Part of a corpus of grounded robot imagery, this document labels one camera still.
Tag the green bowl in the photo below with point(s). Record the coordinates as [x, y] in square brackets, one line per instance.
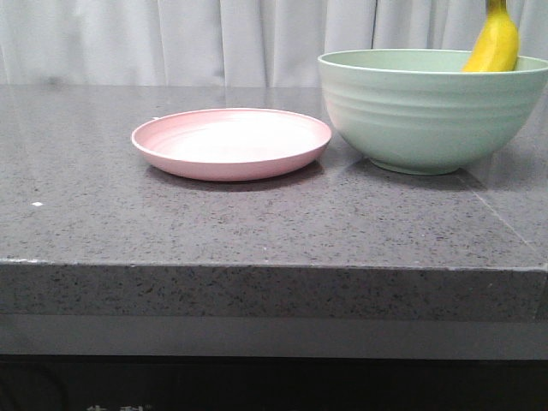
[415, 111]

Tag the yellow banana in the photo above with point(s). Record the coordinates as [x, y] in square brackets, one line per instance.
[496, 48]

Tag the white curtain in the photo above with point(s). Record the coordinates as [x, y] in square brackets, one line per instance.
[214, 43]

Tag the pink plate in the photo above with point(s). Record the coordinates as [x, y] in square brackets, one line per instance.
[231, 144]

